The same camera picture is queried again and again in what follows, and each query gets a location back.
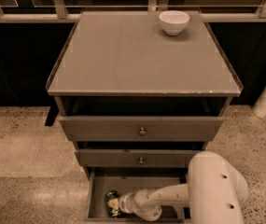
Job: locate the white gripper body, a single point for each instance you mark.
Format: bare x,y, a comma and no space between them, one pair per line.
127,202

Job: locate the green soda can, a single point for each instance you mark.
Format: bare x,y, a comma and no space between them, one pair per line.
112,204

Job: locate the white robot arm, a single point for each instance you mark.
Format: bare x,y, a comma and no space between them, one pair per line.
214,192

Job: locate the bottom grey drawer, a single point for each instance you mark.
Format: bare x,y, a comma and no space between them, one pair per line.
101,184

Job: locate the grey drawer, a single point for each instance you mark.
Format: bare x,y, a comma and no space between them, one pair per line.
119,128
129,157
101,184

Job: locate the middle grey drawer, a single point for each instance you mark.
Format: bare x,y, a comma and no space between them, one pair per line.
129,157

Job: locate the top grey drawer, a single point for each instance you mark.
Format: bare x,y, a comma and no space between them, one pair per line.
119,128

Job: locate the grey drawer cabinet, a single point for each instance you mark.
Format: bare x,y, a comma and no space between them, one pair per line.
121,63

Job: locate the top brass knob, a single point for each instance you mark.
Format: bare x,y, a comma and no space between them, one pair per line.
142,131

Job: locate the white ceramic bowl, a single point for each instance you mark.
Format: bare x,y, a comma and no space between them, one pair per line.
174,22

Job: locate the white metal railing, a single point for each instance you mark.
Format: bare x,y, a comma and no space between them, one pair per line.
30,16

